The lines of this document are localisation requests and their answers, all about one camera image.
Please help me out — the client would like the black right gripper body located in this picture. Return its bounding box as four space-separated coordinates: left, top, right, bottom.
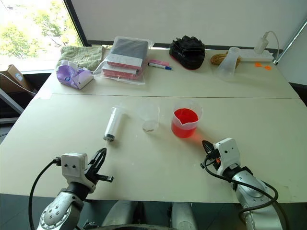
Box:
201 149 221 170

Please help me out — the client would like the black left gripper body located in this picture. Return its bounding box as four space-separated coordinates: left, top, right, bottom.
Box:
83 164 114 188

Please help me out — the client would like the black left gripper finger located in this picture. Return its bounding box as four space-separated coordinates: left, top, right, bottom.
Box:
94 148 107 175
89 149 105 167

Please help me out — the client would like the clear plastic tube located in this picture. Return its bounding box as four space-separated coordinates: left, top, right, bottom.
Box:
103 106 130 148

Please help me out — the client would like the beaker with red liquid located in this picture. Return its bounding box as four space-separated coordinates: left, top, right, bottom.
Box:
171 100 204 139

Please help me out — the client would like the small red-liquid dish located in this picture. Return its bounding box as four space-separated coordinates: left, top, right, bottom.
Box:
137 101 161 133

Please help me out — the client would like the grey rounded shape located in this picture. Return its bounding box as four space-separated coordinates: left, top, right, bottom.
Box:
169 202 201 230
100 200 145 230

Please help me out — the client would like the empty clear plastic beaker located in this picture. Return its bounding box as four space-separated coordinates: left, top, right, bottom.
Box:
216 46 241 83

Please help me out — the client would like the purple tissue pack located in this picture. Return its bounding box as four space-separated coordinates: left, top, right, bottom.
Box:
56 59 94 91

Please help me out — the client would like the pink notebook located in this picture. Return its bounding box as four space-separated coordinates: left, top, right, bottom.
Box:
101 61 140 80

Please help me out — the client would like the white marker with blue cap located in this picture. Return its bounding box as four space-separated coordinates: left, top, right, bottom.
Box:
147 62 173 71

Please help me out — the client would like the black crumpled fabric pile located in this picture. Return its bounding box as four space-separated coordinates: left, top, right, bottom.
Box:
169 35 206 71

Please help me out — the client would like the pink flat eraser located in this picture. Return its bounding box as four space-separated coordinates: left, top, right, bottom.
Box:
149 58 169 66

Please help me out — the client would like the green cloth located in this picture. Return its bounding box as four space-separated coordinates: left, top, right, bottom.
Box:
57 45 105 71

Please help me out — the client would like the white power strip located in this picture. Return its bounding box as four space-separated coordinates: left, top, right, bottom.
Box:
236 48 274 63

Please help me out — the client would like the grey metal rack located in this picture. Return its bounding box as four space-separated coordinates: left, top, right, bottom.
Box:
0 89 25 123

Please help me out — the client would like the grey and white notebook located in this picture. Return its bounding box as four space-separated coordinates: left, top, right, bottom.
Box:
106 38 148 70

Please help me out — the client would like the cardboard box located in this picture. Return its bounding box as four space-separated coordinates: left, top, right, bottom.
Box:
0 64 37 94

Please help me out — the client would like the silver slanted pole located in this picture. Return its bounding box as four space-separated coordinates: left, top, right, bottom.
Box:
274 18 307 65

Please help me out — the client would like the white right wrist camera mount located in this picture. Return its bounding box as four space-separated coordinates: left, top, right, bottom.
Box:
213 138 241 173

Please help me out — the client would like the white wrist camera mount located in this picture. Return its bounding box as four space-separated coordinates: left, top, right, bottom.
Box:
213 138 241 173
61 152 95 192

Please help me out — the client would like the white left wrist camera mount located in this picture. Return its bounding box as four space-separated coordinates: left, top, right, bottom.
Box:
61 152 95 192

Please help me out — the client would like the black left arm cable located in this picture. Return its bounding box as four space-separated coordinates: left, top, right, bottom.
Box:
28 157 63 230

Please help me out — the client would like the brown rope coil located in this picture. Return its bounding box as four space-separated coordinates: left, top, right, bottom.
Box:
210 51 243 68

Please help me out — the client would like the white plug adapter with cable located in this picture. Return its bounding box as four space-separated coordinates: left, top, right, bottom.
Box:
253 30 282 55

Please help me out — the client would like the black window frame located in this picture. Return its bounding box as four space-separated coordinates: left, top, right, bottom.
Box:
63 0 88 47

